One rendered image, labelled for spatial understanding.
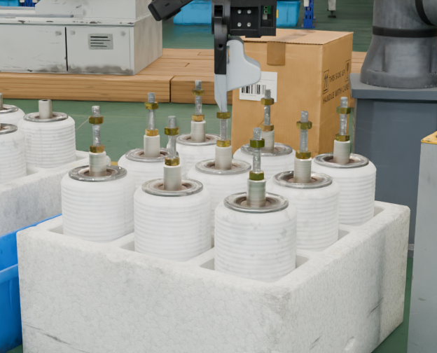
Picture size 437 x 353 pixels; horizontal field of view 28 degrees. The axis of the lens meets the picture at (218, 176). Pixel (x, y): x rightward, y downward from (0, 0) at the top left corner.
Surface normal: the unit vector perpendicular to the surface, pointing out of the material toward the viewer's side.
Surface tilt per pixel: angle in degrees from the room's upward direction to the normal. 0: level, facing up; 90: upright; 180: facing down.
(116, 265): 90
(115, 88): 90
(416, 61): 73
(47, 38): 90
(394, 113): 90
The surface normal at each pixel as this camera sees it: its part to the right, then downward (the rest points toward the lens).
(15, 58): -0.11, 0.26
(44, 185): 0.84, 0.15
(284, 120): -0.39, 0.22
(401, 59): -0.29, -0.05
